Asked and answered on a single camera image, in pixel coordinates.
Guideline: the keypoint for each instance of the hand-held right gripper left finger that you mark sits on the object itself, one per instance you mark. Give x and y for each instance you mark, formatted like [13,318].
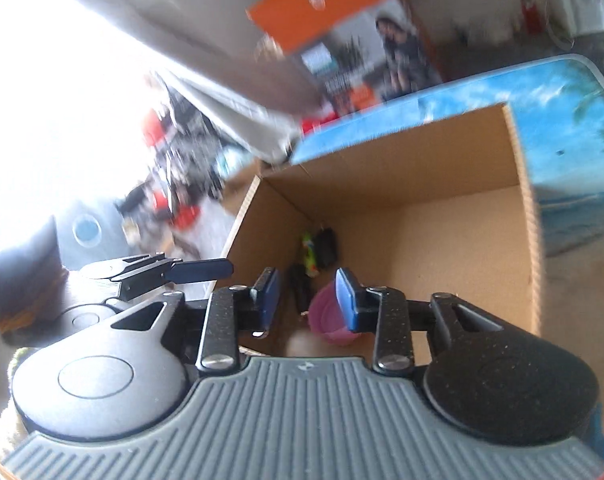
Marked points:
[269,295]

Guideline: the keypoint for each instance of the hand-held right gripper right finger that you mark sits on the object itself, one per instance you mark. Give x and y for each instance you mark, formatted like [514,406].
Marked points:
[347,300]

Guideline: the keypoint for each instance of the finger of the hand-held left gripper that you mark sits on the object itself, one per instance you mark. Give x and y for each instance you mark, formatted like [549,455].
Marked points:
[202,270]

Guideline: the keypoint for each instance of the pink plastic bowl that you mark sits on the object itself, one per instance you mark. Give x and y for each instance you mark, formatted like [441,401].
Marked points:
[324,317]

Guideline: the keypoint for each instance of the black tube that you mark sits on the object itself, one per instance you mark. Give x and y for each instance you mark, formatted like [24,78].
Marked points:
[298,287]

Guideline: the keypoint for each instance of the black oval case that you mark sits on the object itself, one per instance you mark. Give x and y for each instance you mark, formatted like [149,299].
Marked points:
[326,249]

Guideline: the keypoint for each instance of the small green carton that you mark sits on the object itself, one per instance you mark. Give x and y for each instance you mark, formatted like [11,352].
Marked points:
[310,255]

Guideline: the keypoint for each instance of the brown cardboard box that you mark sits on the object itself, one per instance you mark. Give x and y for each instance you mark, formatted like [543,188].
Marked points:
[457,250]

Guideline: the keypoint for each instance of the blue round disc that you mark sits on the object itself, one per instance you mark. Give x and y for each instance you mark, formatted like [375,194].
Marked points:
[86,230]

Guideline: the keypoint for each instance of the wheelchair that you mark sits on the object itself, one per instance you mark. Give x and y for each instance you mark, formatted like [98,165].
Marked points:
[182,160]

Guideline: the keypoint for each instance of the grey curtain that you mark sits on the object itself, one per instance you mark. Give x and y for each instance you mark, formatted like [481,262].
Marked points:
[207,45]

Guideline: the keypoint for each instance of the orange printed box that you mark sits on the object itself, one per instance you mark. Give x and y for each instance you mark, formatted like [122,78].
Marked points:
[332,15]

